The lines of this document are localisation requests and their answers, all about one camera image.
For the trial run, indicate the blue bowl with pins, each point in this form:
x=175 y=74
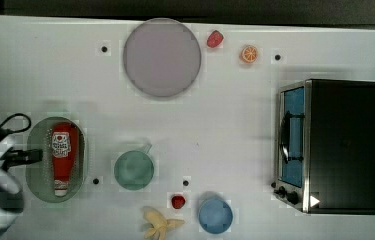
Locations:
x=215 y=215

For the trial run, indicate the orange slice toy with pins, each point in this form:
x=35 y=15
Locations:
x=249 y=54

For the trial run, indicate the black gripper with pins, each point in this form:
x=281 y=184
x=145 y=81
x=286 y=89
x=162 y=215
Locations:
x=12 y=157

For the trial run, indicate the large red strawberry toy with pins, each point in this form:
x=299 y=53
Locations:
x=215 y=39

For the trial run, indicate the small red strawberry toy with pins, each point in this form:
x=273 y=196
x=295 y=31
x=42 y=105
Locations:
x=178 y=201

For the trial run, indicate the red ketchup bottle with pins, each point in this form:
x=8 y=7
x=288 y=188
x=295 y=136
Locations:
x=64 y=145

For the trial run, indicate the grey round plate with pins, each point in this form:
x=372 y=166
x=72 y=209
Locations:
x=162 y=57

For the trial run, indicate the green oval strainer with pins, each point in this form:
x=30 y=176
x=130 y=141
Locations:
x=40 y=176

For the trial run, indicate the green metal cup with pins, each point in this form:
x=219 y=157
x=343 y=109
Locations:
x=134 y=169

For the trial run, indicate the black toaster oven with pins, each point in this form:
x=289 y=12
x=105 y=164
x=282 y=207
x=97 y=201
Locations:
x=325 y=154

